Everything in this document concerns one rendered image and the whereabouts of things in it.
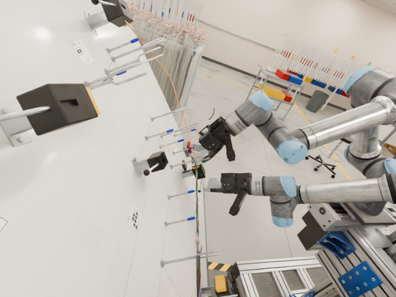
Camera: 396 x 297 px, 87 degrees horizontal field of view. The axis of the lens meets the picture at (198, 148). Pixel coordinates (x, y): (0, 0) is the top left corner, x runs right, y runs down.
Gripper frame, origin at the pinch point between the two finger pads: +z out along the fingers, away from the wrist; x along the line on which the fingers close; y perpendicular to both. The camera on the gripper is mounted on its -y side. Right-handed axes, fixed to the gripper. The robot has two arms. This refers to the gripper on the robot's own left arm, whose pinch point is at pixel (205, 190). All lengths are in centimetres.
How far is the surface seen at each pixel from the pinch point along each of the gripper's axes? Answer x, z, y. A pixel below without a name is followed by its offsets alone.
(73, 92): 70, -18, 13
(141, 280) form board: 49, -10, -15
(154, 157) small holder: 46.0, -9.2, 9.1
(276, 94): -366, 5, 187
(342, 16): -687, -183, 548
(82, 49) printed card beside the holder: 60, -1, 30
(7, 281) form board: 72, -13, -6
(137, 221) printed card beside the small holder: 48.3, -7.0, -4.7
